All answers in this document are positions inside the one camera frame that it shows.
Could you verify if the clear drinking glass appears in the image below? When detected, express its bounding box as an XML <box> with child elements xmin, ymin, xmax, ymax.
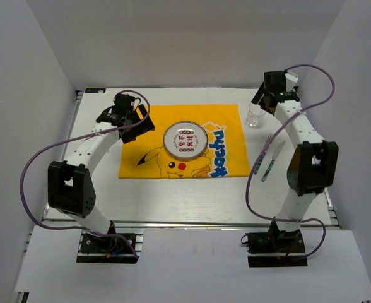
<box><xmin>245</xmin><ymin>103</ymin><xmax>266</xmax><ymax>128</ymax></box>

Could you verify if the white printed plate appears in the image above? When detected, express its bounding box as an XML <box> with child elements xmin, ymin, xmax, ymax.
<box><xmin>163</xmin><ymin>121</ymin><xmax>208</xmax><ymax>160</ymax></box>

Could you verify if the fork with teal handle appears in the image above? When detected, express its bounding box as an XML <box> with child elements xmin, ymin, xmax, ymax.
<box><xmin>252</xmin><ymin>133</ymin><xmax>273</xmax><ymax>175</ymax></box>

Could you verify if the yellow Pikachu cloth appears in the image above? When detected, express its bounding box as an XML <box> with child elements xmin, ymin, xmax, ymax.
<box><xmin>118</xmin><ymin>104</ymin><xmax>250</xmax><ymax>179</ymax></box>

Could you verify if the knife with teal handle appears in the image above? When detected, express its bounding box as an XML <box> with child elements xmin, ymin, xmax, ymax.
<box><xmin>261</xmin><ymin>141</ymin><xmax>285</xmax><ymax>182</ymax></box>

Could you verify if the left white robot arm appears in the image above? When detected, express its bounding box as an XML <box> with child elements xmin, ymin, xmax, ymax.
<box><xmin>47</xmin><ymin>90</ymin><xmax>155</xmax><ymax>252</ymax></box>

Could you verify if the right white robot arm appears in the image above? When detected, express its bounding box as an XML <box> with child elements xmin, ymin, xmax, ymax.
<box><xmin>252</xmin><ymin>70</ymin><xmax>339</xmax><ymax>252</ymax></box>

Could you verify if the left black table label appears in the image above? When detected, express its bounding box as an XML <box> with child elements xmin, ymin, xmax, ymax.
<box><xmin>84</xmin><ymin>88</ymin><xmax>106</xmax><ymax>93</ymax></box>

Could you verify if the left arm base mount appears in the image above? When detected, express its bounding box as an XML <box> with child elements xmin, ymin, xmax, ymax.
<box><xmin>76</xmin><ymin>232</ymin><xmax>143</xmax><ymax>264</ymax></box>

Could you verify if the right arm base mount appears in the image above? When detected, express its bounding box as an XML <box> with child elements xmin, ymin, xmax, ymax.
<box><xmin>240</xmin><ymin>223</ymin><xmax>308</xmax><ymax>268</ymax></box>

